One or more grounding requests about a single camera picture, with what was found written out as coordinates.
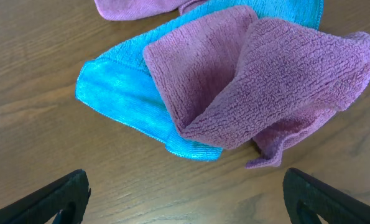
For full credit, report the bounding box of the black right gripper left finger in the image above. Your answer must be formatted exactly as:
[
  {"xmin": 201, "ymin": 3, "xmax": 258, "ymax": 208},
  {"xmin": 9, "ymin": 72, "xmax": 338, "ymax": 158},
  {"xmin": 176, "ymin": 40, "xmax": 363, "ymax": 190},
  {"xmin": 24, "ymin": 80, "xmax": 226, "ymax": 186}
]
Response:
[{"xmin": 0, "ymin": 169, "xmax": 91, "ymax": 224}]

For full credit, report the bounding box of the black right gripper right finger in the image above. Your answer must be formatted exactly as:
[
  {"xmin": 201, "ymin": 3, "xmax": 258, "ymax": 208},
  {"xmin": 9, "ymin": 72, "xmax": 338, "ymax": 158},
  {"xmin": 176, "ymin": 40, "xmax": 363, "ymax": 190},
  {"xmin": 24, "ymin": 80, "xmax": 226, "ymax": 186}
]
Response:
[{"xmin": 282, "ymin": 168, "xmax": 370, "ymax": 224}]

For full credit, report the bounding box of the blue cloth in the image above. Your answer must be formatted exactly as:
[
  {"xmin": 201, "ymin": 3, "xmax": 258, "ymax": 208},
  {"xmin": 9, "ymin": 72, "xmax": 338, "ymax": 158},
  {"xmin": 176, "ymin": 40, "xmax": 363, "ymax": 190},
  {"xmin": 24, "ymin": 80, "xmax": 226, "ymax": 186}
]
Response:
[{"xmin": 75, "ymin": 0, "xmax": 324, "ymax": 161}]

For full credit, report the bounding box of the lower purple cloth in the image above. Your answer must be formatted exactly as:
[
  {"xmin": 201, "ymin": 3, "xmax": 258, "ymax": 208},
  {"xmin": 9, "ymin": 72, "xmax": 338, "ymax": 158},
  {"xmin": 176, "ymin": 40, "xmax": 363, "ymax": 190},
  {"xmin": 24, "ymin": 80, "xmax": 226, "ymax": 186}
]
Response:
[{"xmin": 143, "ymin": 6, "xmax": 370, "ymax": 169}]

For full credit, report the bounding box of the purple cloth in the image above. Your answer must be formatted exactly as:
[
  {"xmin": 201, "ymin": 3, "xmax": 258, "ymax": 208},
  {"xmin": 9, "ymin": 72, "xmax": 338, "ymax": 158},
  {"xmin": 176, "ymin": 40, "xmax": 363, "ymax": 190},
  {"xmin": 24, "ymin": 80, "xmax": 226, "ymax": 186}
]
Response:
[
  {"xmin": 95, "ymin": 0, "xmax": 207, "ymax": 21},
  {"xmin": 143, "ymin": 6, "xmax": 370, "ymax": 169}
]

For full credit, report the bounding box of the upper purple cloth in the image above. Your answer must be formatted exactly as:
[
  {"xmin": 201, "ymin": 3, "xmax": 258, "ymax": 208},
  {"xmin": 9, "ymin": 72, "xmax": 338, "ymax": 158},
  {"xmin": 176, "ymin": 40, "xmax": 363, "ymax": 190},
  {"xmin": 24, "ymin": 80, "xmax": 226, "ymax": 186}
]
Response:
[{"xmin": 95, "ymin": 0, "xmax": 207, "ymax": 21}]

